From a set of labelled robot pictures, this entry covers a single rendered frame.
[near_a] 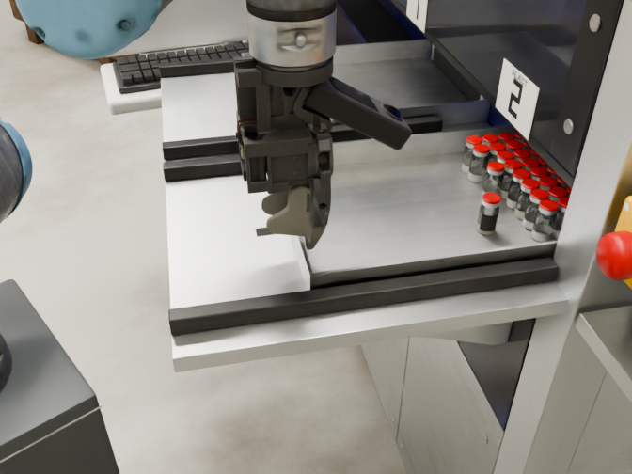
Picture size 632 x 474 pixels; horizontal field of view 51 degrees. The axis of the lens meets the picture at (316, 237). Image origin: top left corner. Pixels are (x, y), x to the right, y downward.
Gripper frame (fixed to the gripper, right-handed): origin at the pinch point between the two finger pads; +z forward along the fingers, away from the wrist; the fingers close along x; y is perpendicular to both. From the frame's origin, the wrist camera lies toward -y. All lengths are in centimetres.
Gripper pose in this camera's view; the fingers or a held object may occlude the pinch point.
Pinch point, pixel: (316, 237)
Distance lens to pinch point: 69.7
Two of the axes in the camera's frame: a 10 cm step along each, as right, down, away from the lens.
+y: -9.8, 1.2, -1.6
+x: 2.0, 5.9, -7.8
